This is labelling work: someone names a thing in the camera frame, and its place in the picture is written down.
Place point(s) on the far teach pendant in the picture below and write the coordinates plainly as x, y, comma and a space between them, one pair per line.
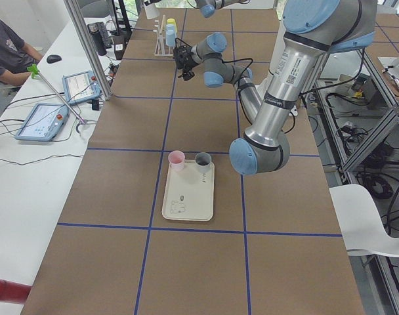
80, 87

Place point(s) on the pink cup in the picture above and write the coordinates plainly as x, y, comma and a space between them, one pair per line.
176, 160

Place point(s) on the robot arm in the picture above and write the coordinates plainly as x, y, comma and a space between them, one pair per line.
312, 28
208, 7

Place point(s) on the black keyboard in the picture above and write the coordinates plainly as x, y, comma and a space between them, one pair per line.
104, 34

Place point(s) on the aluminium frame post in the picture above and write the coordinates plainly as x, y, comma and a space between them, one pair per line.
88, 46

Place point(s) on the black computer mouse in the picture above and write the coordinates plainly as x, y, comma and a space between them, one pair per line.
53, 58

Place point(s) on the white wire cup rack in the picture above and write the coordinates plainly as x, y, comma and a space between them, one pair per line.
161, 49

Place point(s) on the grey cup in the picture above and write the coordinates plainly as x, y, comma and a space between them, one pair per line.
203, 162

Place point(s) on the teach pendant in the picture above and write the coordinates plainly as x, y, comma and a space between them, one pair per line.
43, 122
80, 87

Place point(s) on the person in grey shirt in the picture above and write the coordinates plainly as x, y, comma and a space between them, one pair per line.
16, 56

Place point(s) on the red cylinder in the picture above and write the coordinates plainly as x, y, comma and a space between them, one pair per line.
12, 292

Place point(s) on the near teach pendant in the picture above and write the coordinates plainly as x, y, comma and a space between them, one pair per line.
43, 122

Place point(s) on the light blue cup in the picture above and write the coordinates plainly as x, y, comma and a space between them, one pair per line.
171, 28

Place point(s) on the cream plastic tray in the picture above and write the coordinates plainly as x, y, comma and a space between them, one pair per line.
189, 193

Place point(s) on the white camera post base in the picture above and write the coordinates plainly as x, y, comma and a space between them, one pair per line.
282, 75

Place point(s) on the green handled reacher grabber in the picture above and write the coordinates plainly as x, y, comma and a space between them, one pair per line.
36, 73

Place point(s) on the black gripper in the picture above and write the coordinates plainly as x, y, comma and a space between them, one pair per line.
149, 2
185, 56

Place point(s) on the white plastic chair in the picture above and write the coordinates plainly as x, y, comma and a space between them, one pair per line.
360, 222

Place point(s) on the black water bottle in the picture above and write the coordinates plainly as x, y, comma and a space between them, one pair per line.
97, 39

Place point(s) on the yellow cup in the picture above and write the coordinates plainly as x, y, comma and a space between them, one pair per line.
171, 21

